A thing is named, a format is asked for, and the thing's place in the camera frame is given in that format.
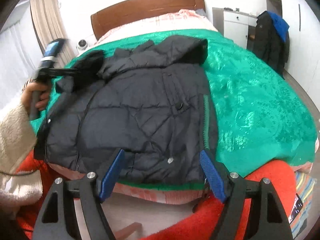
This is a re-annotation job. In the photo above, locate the black puffer jacket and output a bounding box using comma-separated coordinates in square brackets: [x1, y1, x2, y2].
[34, 35, 217, 185]

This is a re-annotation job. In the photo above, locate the cream fleece sleeve forearm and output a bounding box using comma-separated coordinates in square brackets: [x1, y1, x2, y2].
[1, 102, 43, 219]

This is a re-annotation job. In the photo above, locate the person's left hand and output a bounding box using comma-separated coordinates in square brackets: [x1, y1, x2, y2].
[21, 81, 51, 113]

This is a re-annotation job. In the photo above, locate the beige curtain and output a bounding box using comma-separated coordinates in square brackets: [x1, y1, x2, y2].
[30, 0, 67, 53]

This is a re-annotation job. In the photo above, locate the green floral blanket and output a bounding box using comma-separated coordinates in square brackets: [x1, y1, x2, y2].
[30, 28, 318, 190]

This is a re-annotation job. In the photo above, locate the striped colourful cloth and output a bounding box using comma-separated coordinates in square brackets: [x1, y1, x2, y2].
[289, 171, 317, 239]

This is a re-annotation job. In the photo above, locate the brown wooden headboard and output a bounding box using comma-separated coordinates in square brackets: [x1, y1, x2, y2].
[91, 0, 206, 40]

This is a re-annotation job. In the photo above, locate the dark coat on chair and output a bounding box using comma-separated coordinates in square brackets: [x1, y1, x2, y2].
[253, 11, 290, 76]

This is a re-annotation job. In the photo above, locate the white nightstand cabinet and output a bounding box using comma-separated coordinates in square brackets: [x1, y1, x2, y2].
[212, 8, 257, 49]

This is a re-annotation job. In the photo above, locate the pink plaid bed sheet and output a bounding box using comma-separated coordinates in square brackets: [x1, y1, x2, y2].
[47, 9, 320, 205]

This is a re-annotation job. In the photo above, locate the blue garment on chair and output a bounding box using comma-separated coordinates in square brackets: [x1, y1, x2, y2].
[267, 11, 290, 43]

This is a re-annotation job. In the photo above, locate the white round camera device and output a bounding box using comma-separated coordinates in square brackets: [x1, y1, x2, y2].
[76, 39, 88, 51]

